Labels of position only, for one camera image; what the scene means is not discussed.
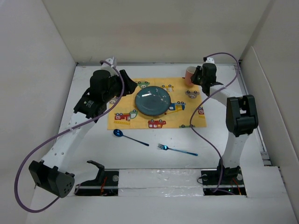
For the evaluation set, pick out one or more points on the yellow cartoon vehicle placemat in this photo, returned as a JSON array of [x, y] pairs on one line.
[[183, 101]]

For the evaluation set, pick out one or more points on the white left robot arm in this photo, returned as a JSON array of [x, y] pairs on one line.
[[50, 173]]

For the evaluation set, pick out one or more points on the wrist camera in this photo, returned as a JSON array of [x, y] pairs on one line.
[[208, 59], [109, 62]]

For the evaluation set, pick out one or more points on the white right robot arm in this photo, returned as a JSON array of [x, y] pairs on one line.
[[241, 121]]

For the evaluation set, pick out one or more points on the blue metal spoon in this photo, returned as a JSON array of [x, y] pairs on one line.
[[119, 133]]

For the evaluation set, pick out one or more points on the blue metal fork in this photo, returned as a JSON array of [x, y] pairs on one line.
[[164, 147]]

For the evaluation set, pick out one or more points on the pink cup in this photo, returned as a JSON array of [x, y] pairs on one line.
[[188, 74]]

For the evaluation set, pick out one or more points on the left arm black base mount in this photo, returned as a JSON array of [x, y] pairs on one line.
[[104, 184]]

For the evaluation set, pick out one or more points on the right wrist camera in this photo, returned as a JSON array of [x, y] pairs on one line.
[[208, 59]]

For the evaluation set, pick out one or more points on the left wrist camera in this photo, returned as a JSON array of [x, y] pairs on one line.
[[109, 62]]

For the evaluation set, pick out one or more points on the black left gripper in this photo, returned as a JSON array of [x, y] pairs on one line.
[[130, 85]]

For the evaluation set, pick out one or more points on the dark teal round plate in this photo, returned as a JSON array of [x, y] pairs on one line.
[[152, 101]]

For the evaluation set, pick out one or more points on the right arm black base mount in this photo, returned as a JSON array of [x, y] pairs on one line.
[[232, 182]]

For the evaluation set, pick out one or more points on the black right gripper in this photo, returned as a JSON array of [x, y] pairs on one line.
[[198, 69]]

